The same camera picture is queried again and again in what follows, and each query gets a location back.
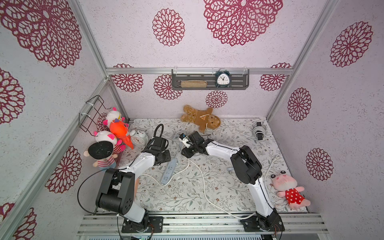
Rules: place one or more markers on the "pink striped pig plush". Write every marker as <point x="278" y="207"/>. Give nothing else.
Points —
<point x="119" y="147"/>

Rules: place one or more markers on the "blue power strip with cord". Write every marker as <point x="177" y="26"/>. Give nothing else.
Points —
<point x="169" y="174"/>

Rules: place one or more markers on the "beige pouch on shelf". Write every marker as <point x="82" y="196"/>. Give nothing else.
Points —
<point x="194" y="84"/>

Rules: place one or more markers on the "brown teddy bear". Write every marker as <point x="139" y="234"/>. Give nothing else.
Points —
<point x="205" y="120"/>

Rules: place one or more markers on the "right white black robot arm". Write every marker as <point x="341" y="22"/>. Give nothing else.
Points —
<point x="247" y="168"/>

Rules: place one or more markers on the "orange fox plush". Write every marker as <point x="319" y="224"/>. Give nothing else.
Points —
<point x="121" y="131"/>

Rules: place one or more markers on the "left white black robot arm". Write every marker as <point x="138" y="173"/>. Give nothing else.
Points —
<point x="117" y="190"/>

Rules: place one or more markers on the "black-haired doll plush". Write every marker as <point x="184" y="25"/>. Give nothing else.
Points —
<point x="103" y="153"/>

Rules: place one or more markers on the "pink power strip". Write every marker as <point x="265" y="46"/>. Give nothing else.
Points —
<point x="137" y="181"/>

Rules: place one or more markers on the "pink red dotted plush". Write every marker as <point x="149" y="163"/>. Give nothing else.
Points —
<point x="288" y="188"/>

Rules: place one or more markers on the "white owl plush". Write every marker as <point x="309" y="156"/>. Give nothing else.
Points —
<point x="112" y="116"/>

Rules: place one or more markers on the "grey wall shelf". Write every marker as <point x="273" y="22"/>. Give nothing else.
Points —
<point x="240" y="80"/>

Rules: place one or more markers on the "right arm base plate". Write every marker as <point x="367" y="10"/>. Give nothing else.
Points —
<point x="258" y="223"/>

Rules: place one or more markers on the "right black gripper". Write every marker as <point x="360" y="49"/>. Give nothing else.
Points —
<point x="192" y="144"/>

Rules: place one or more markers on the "black wire basket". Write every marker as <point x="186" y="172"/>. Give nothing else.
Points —
<point x="92" y="121"/>

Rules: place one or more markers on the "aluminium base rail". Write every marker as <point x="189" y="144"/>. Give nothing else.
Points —
<point x="201" y="224"/>

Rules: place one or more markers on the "teal alarm clock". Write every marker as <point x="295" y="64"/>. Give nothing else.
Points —
<point x="223" y="79"/>

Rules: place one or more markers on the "white round alarm clock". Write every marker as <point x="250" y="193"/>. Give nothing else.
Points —
<point x="139" y="138"/>

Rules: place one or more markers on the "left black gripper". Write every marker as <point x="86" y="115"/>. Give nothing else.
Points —
<point x="168" y="156"/>

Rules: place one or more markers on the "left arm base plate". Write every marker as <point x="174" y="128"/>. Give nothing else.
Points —
<point x="142" y="224"/>

